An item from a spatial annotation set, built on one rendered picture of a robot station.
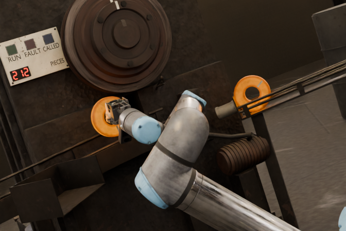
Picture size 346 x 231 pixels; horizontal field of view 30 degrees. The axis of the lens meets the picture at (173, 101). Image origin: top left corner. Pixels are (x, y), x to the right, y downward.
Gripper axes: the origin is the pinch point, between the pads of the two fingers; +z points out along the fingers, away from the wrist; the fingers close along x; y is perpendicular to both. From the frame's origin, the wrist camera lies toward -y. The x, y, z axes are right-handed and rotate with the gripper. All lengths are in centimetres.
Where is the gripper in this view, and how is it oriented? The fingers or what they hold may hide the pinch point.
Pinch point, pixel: (109, 111)
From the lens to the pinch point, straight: 252.5
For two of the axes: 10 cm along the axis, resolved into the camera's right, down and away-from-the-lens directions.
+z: -4.6, -2.2, 8.6
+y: -1.9, -9.2, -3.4
